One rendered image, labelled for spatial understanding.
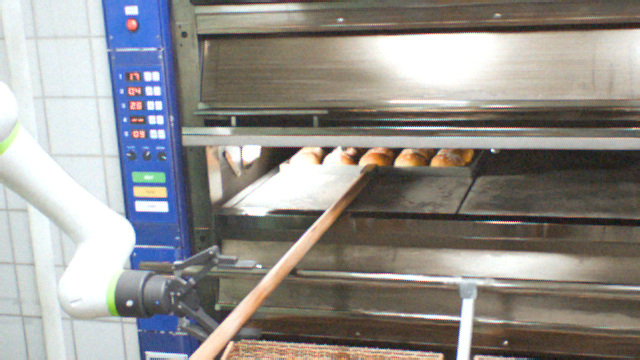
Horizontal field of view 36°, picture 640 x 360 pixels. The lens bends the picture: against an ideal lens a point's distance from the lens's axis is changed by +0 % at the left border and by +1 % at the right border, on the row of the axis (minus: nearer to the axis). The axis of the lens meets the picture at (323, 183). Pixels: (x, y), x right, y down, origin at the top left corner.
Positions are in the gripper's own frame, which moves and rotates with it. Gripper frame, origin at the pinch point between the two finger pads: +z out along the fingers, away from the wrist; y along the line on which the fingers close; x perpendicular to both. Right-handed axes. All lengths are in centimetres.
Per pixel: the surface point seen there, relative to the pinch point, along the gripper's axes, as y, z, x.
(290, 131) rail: -23, -5, -44
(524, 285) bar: 2, 49, -21
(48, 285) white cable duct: 22, -80, -58
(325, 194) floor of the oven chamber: 1, -7, -79
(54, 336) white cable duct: 37, -81, -58
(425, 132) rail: -23, 26, -44
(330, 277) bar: 2.7, 9.5, -20.9
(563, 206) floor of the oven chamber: 1, 54, -72
